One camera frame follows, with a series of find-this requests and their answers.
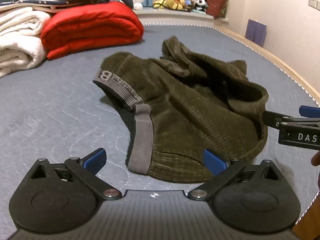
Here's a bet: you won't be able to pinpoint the wooden bed frame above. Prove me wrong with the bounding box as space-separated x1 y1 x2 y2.
136 6 320 105

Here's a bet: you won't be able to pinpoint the panda plush toy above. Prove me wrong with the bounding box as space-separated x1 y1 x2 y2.
194 0 209 12

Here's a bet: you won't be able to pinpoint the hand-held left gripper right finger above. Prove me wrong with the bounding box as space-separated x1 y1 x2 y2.
187 149 282 201

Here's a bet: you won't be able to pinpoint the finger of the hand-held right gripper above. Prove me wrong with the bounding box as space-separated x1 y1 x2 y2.
262 111 295 131
299 105 320 118

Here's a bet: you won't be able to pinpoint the dark red cushion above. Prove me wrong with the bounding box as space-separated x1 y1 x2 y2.
205 0 230 19

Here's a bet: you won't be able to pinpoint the red folded quilt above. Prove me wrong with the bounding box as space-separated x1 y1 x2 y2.
41 1 145 60

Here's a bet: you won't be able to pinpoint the olive corduroy pants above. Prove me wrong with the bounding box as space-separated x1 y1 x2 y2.
92 36 269 183

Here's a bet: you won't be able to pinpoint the navy patterned folded blanket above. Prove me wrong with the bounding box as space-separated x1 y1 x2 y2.
0 0 112 14

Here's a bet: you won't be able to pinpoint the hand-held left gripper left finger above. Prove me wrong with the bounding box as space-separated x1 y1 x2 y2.
30 148 122 200

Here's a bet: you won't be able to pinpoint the white folded blanket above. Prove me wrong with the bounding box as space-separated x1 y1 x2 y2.
0 6 52 78

